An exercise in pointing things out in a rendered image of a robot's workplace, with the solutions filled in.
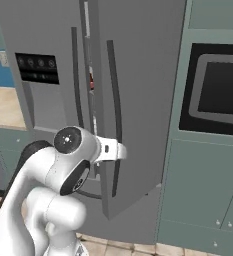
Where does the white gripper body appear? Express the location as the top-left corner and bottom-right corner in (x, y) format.
(114, 139), (128, 162)

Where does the plain grey fridge door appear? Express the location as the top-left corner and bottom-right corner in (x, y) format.
(87, 0), (188, 222)

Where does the grey fridge body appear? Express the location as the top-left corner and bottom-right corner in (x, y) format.
(82, 0), (100, 136)

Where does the grey fridge door with dispenser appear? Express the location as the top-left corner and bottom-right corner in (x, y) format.
(0, 0), (91, 135)

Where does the wide teal cabinet door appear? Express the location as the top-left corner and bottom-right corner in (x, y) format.
(160, 137), (233, 232)

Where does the teal cabinet drawer front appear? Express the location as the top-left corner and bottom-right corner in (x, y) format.
(156, 219), (233, 256)

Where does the black built-in oven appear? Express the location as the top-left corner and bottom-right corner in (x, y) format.
(178, 42), (233, 137)

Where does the teal base cabinet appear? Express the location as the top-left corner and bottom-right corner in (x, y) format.
(0, 125), (36, 192)

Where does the teal cabinet door above oven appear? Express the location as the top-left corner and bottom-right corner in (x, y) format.
(187, 0), (233, 31)

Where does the long dark fridge door handle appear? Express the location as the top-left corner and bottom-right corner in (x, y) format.
(106, 39), (124, 198)

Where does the dark fridge drawer handle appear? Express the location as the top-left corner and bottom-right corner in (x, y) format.
(75, 189), (103, 201)

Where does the short dark fridge door handle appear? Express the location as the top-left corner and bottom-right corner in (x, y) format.
(70, 26), (85, 130)

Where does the tall teal cabinet frame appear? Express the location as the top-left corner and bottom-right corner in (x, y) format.
(155, 0), (233, 256)

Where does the white wall outlet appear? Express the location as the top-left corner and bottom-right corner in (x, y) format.
(0, 50), (10, 68)

